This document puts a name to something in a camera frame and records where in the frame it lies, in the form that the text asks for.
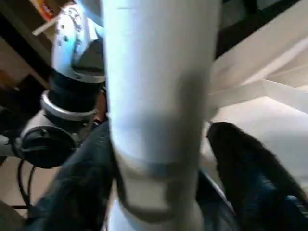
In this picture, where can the white plastic table leg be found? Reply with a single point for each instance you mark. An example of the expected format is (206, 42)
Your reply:
(156, 96)

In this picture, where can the white plastic table top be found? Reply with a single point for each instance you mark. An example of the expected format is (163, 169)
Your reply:
(264, 108)

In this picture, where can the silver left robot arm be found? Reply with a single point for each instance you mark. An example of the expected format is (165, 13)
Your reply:
(69, 60)

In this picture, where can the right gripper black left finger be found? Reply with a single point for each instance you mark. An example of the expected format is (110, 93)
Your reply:
(81, 192)

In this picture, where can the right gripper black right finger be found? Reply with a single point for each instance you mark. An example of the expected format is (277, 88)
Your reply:
(252, 180)

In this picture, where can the black plastic mat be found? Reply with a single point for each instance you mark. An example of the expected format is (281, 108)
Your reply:
(264, 19)

